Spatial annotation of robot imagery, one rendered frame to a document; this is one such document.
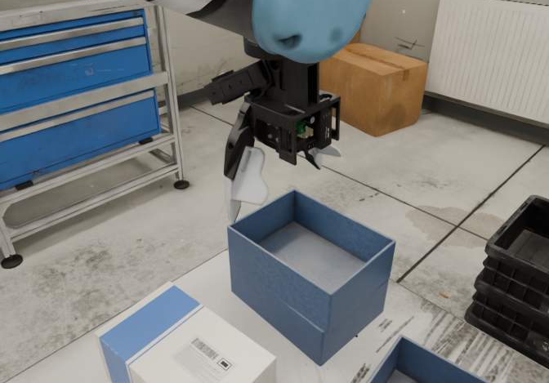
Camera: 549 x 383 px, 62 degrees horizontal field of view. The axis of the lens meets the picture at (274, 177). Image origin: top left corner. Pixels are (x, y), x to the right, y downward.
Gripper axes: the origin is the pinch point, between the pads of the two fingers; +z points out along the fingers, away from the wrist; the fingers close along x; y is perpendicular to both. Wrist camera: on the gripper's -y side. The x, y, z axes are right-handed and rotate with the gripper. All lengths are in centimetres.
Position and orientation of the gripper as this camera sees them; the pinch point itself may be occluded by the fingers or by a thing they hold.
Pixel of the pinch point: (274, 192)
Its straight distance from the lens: 57.3
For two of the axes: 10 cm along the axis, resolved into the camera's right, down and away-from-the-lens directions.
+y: 6.9, 3.7, -6.2
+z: 0.5, 8.3, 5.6
